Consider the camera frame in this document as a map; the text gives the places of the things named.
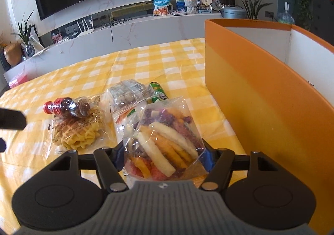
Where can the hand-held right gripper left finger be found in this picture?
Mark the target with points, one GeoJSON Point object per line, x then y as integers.
{"type": "Point", "coordinates": [118, 158]}

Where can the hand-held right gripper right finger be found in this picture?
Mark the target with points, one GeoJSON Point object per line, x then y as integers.
{"type": "Point", "coordinates": [207, 159]}

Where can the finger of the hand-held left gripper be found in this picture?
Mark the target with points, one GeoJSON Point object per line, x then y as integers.
{"type": "Point", "coordinates": [2, 145]}
{"type": "Point", "coordinates": [11, 119]}

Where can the dried fruit chips bag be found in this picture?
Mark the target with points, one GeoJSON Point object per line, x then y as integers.
{"type": "Point", "coordinates": [161, 141]}

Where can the clear waffle packet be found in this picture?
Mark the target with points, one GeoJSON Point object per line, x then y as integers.
{"type": "Point", "coordinates": [78, 133]}

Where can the small cola bottle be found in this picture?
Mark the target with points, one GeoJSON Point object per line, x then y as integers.
{"type": "Point", "coordinates": [65, 106]}

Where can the clear yoghurt ball packet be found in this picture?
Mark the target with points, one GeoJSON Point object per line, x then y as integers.
{"type": "Point", "coordinates": [125, 94]}

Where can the orange cardboard box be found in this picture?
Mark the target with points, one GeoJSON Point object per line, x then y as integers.
{"type": "Point", "coordinates": [261, 99]}

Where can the pink storage box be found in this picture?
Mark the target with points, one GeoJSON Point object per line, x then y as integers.
{"type": "Point", "coordinates": [18, 80]}

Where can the bronze vase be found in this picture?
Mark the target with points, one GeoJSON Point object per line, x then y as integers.
{"type": "Point", "coordinates": [12, 55]}

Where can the plant in blue vase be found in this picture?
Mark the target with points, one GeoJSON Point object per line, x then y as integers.
{"type": "Point", "coordinates": [28, 48]}

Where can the yellow checked tablecloth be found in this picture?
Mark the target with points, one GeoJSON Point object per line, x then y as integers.
{"type": "Point", "coordinates": [78, 78]}

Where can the white standing card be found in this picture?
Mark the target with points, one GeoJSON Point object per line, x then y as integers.
{"type": "Point", "coordinates": [36, 44]}

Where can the pink photo card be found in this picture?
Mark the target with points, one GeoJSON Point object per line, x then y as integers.
{"type": "Point", "coordinates": [57, 38]}

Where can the white router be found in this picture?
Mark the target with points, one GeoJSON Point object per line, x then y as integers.
{"type": "Point", "coordinates": [86, 32]}

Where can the white marble television console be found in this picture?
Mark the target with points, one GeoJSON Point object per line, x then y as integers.
{"type": "Point", "coordinates": [146, 31]}

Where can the grey trash can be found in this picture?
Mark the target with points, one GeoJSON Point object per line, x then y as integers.
{"type": "Point", "coordinates": [233, 13]}

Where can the white bear stand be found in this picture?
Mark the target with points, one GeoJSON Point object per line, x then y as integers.
{"type": "Point", "coordinates": [190, 7]}

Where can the blue snack bag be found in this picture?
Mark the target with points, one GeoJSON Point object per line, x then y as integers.
{"type": "Point", "coordinates": [161, 7]}

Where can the long leaf potted plant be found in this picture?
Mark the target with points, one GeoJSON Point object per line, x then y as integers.
{"type": "Point", "coordinates": [251, 5]}

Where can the blue water jug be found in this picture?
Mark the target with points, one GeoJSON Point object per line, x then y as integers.
{"type": "Point", "coordinates": [285, 17]}

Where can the dark grey cabinet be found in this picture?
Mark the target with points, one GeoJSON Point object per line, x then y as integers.
{"type": "Point", "coordinates": [325, 16]}

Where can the wall outlet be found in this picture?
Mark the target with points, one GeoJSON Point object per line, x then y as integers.
{"type": "Point", "coordinates": [268, 14]}

